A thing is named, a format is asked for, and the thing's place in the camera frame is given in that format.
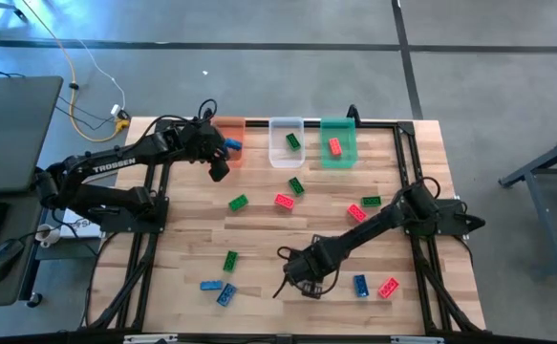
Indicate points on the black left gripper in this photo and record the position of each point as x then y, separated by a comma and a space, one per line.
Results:
201, 141

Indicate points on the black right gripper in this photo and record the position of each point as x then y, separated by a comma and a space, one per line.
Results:
311, 265

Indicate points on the blue toy building block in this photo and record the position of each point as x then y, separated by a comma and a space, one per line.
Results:
226, 294
211, 285
360, 285
233, 144

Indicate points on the green toy building block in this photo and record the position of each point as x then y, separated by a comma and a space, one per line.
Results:
296, 186
371, 201
238, 202
230, 261
293, 141

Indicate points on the red toy building block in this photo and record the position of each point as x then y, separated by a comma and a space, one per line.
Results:
335, 146
284, 201
388, 287
357, 213

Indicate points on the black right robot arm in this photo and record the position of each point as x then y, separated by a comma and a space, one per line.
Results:
378, 224

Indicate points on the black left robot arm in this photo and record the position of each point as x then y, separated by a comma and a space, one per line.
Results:
115, 165

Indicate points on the orange translucent plastic bin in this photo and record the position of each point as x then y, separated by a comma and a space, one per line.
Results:
237, 160

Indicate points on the clear translucent plastic bin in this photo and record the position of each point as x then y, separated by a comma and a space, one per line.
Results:
280, 155

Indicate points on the teal translucent plastic bin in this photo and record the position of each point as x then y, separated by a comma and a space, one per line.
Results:
345, 160

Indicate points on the white table edge clamp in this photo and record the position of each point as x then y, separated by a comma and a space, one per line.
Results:
150, 339
416, 340

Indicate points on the white printed paper box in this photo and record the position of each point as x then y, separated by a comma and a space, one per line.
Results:
79, 228

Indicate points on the white mug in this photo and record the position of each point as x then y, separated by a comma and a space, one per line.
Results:
48, 235

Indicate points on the black caster wheel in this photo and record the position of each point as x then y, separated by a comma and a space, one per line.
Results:
34, 300

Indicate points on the black computer mouse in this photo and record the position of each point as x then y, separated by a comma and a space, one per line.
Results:
3, 260

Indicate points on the black desk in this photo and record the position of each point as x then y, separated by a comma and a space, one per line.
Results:
1, 296

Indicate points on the black aluminium table frame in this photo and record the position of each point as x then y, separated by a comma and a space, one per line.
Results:
259, 123

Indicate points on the black pointed base bracket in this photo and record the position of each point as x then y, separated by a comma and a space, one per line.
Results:
471, 222

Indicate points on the grey metal table frame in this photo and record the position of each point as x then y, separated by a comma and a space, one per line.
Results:
543, 224

